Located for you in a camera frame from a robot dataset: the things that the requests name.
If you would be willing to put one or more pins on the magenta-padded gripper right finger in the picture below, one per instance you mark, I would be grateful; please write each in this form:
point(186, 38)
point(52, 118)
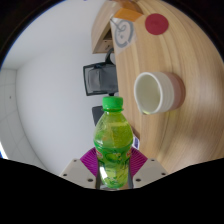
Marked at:
point(149, 171)

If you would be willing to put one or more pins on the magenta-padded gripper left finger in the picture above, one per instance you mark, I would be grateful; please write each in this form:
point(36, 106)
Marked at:
point(77, 171)

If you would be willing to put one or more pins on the green drink bottle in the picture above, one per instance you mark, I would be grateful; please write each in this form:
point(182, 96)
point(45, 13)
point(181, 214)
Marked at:
point(113, 146)

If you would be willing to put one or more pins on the white green purple leaflet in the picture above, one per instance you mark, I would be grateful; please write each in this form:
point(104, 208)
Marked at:
point(136, 142)

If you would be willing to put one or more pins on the white and pink mug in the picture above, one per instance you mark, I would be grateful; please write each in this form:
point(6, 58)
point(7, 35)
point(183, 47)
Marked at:
point(160, 91)

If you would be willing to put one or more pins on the black mesh chair, grey backrest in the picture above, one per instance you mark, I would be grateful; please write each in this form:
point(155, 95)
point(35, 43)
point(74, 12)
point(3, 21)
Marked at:
point(101, 79)

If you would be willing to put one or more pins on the wooden side desk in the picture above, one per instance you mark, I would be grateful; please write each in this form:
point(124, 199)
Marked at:
point(101, 30)

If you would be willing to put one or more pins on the flat round red coaster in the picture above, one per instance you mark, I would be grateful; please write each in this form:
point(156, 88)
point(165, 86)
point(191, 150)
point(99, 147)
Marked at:
point(156, 24)

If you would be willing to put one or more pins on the brown rectangular box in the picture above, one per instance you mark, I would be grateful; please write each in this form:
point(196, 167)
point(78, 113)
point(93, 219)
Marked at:
point(128, 12)

